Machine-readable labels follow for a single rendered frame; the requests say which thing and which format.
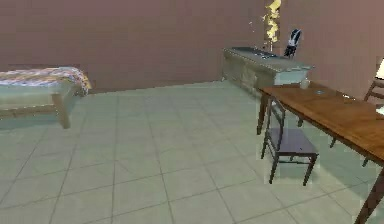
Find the grey-green sideboard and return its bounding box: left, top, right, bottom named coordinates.
left=222, top=46, right=315, bottom=98

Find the dark purple chair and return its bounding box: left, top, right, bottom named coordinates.
left=260, top=95, right=319, bottom=187

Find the pale lamp shade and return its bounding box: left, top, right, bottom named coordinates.
left=374, top=57, right=384, bottom=81

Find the yellow house plant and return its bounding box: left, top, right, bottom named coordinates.
left=262, top=0, right=283, bottom=52

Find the wooden bed with patterned blanket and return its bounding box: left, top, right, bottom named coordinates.
left=0, top=66, right=92, bottom=130

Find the brown wooden table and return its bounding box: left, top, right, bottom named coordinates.
left=256, top=82, right=384, bottom=224

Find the dark flat tray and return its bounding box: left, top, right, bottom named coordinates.
left=231, top=46, right=290, bottom=61

